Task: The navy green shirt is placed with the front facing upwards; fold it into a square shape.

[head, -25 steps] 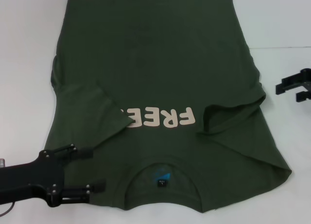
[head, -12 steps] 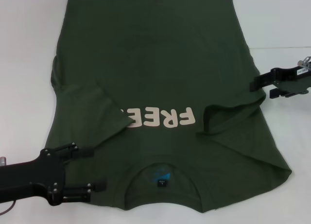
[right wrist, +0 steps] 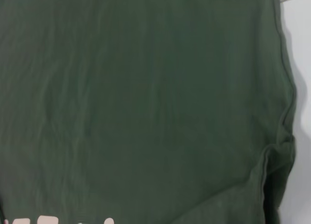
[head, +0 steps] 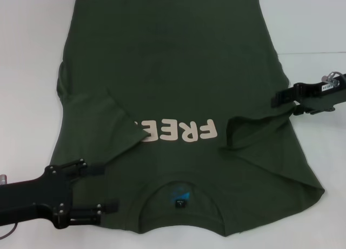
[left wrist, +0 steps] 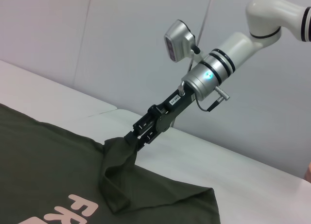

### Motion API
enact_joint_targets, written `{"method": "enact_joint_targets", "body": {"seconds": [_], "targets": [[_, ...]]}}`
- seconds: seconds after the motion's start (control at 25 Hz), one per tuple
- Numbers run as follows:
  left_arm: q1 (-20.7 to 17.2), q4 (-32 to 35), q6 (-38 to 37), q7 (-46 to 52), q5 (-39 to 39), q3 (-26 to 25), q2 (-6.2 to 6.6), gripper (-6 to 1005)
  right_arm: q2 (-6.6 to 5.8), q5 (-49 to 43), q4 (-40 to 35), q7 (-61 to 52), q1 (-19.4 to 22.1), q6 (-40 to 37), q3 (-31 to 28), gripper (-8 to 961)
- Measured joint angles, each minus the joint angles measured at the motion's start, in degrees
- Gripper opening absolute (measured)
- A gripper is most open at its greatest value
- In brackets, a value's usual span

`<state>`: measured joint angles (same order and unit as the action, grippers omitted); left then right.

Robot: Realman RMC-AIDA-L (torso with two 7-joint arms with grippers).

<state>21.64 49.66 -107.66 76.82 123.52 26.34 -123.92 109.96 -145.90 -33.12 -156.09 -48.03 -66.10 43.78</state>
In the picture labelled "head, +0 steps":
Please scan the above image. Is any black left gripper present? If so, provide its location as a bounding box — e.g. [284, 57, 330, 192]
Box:
[0, 158, 119, 230]

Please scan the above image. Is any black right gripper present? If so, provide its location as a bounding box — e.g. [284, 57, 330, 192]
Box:
[271, 73, 346, 116]

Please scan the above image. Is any dark green FREE! t-shirt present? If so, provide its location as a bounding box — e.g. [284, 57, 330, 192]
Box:
[48, 0, 325, 235]

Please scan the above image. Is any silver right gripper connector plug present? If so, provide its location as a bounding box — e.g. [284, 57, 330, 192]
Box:
[321, 70, 343, 87]

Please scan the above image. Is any grey left gripper cable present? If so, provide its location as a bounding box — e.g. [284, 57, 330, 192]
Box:
[0, 221, 17, 237]

